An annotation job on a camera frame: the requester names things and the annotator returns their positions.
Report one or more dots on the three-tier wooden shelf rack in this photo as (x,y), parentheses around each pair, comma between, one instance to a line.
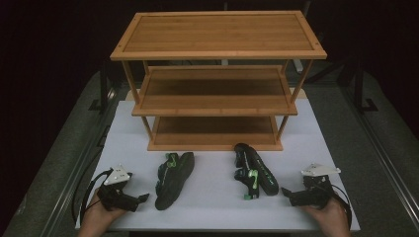
(217,33)

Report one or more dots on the tan board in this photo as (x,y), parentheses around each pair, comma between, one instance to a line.
(130,95)

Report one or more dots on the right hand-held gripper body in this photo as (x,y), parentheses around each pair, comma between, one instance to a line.
(314,196)

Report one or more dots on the white board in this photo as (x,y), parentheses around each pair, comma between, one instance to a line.
(210,214)

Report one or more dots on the black green climbing shoe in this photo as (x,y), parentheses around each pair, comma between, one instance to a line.
(260,173)
(173,184)

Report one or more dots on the black metal stand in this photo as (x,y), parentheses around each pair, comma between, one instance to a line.
(103,85)
(359,89)

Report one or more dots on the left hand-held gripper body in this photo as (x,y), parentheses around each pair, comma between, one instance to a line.
(115,197)

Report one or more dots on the person's left hand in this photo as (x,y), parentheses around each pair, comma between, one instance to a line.
(97,220)

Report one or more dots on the person's right hand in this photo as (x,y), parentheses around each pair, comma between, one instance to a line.
(332,220)

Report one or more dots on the aluminium rail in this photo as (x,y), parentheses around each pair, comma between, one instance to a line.
(385,158)
(70,184)

